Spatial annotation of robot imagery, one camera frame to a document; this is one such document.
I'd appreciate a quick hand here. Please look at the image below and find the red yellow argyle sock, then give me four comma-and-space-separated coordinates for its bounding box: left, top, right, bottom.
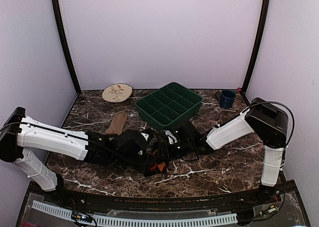
143, 150, 167, 177

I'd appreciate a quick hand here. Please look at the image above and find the dark blue mug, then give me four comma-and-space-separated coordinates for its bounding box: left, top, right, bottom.
215, 90, 236, 109

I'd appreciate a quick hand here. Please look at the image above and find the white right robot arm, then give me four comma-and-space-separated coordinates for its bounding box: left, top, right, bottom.
159, 98, 295, 204

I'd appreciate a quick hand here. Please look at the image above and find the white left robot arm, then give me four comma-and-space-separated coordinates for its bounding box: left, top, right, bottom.
0, 107, 154, 205

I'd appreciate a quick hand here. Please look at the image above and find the brown ribbed sock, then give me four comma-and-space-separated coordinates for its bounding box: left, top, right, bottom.
106, 111, 127, 135

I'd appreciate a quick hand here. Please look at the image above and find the green divided organizer tray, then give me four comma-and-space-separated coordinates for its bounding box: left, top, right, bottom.
136, 82, 203, 130

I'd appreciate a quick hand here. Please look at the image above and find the round wooden slice plate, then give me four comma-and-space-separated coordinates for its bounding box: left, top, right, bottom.
102, 84, 133, 103

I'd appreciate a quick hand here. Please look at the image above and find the white slotted cable duct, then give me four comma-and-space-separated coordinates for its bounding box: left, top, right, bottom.
31, 201, 238, 227

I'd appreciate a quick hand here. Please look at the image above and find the black right corner post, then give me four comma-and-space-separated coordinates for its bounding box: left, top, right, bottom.
241, 0, 270, 96

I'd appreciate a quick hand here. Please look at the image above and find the black corner post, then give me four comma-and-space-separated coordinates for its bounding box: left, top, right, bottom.
241, 0, 270, 96
51, 0, 82, 95

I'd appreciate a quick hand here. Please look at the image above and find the black front table rail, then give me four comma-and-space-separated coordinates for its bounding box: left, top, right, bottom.
23, 180, 299, 214

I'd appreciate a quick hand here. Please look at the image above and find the black left corner post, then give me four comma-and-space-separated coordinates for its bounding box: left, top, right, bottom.
51, 0, 82, 95

